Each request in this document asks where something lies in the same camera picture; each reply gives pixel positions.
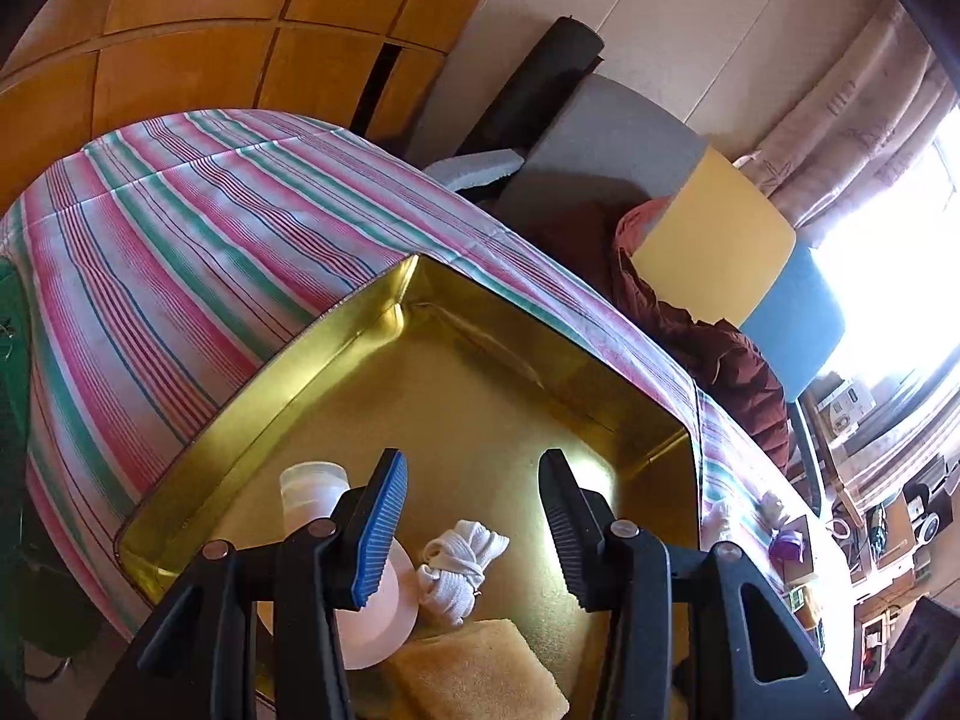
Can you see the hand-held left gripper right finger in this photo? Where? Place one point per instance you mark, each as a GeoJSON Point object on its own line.
{"type": "Point", "coordinates": [561, 540]}

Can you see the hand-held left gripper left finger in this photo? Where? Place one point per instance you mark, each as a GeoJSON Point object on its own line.
{"type": "Point", "coordinates": [379, 532]}

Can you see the white socks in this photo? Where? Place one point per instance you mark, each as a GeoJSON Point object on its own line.
{"type": "Point", "coordinates": [457, 555]}

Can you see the translucent pink bottle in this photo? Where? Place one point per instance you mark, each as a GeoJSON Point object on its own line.
{"type": "Point", "coordinates": [375, 626]}

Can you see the yellow sponge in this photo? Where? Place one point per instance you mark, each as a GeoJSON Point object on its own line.
{"type": "Point", "coordinates": [472, 675]}

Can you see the gold metal tin box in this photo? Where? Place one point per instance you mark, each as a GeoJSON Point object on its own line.
{"type": "Point", "coordinates": [487, 390]}

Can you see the small purple object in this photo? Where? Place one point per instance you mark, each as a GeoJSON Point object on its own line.
{"type": "Point", "coordinates": [787, 546]}

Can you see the maroon padded jacket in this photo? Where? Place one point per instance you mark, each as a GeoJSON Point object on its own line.
{"type": "Point", "coordinates": [720, 360]}

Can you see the white carton box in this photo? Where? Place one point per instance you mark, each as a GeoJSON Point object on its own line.
{"type": "Point", "coordinates": [847, 401]}

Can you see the grey yellow blue armchair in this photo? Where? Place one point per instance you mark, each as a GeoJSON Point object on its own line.
{"type": "Point", "coordinates": [712, 240]}

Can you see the striped bedsheet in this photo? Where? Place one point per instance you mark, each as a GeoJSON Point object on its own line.
{"type": "Point", "coordinates": [187, 240]}

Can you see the white foam piece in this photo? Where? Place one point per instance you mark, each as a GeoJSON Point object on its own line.
{"type": "Point", "coordinates": [480, 165]}

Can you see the dark green cloth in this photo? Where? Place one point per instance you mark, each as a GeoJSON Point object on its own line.
{"type": "Point", "coordinates": [11, 330]}

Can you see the window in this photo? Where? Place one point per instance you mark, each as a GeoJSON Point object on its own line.
{"type": "Point", "coordinates": [900, 255]}

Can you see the black rolled mat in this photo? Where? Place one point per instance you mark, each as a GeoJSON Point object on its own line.
{"type": "Point", "coordinates": [540, 82]}

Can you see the beige patterned curtain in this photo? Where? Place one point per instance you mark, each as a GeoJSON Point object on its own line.
{"type": "Point", "coordinates": [862, 105]}

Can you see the wooden wardrobe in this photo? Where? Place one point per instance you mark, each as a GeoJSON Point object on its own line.
{"type": "Point", "coordinates": [187, 15]}

